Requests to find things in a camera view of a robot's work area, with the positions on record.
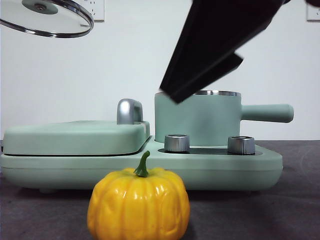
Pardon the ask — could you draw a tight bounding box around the yellow pumpkin with green stem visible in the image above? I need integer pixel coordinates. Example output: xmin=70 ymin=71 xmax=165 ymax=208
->
xmin=86 ymin=150 xmax=191 ymax=240

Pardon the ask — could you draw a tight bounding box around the glass lid with green knob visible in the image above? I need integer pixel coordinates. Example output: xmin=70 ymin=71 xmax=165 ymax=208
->
xmin=0 ymin=0 xmax=95 ymax=39

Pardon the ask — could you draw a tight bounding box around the silver control knob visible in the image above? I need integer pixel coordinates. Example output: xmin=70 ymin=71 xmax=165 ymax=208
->
xmin=227 ymin=135 xmax=256 ymax=155
xmin=163 ymin=134 xmax=191 ymax=153

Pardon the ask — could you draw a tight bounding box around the green breakfast machine base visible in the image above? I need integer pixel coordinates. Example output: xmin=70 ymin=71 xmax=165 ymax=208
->
xmin=0 ymin=147 xmax=284 ymax=195

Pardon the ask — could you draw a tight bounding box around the green griddle cover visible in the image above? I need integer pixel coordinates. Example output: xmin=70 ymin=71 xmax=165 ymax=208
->
xmin=2 ymin=120 xmax=151 ymax=157

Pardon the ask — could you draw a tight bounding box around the green pot with handle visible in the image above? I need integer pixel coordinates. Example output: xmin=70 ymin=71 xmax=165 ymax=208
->
xmin=154 ymin=89 xmax=294 ymax=149

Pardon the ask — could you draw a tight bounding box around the silver griddle cover handle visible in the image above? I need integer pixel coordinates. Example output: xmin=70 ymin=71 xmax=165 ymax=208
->
xmin=116 ymin=98 xmax=144 ymax=125

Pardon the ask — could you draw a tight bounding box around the white wall socket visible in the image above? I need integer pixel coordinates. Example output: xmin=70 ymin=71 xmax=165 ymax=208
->
xmin=306 ymin=3 xmax=320 ymax=22
xmin=81 ymin=0 xmax=105 ymax=23

